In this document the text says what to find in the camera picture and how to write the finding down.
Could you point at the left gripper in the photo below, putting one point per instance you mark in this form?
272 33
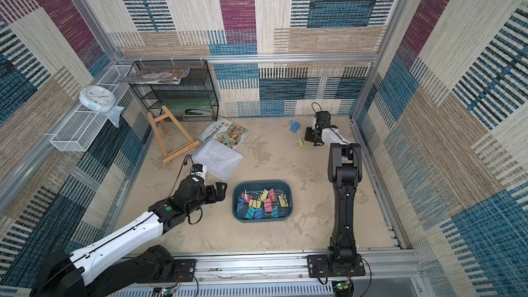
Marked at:
220 194

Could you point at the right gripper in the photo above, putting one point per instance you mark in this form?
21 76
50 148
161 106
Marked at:
311 134

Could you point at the pink binder clip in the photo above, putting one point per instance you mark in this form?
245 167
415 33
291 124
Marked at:
272 195
246 196
268 206

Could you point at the teal plastic storage box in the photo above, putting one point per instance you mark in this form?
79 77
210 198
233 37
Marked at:
259 190

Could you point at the teal binder clip pile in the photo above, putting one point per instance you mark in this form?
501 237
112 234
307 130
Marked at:
275 212

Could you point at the yellow binder clip pile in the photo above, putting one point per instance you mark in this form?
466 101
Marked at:
283 201

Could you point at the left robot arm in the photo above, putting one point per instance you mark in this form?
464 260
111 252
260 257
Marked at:
98 269

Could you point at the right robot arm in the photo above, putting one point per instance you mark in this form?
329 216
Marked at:
344 171

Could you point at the wooden easel stand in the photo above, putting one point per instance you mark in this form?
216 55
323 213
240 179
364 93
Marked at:
173 139

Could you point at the colourful picture book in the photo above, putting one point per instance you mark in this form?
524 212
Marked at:
225 132

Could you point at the black stapler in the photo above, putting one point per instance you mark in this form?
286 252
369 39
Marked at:
195 112

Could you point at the magazine on shelf top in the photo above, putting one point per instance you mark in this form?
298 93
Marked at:
154 77

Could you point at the white round clock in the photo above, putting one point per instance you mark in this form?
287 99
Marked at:
97 98

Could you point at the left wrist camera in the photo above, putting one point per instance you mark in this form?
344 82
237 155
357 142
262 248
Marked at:
199 170

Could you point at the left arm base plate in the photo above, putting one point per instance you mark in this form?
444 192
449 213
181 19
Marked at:
176 270

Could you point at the black wire shelf rack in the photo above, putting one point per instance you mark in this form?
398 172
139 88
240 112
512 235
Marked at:
196 91

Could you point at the white wire wall basket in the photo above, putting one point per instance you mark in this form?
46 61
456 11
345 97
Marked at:
82 126

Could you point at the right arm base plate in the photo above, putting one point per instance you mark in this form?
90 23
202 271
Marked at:
320 267

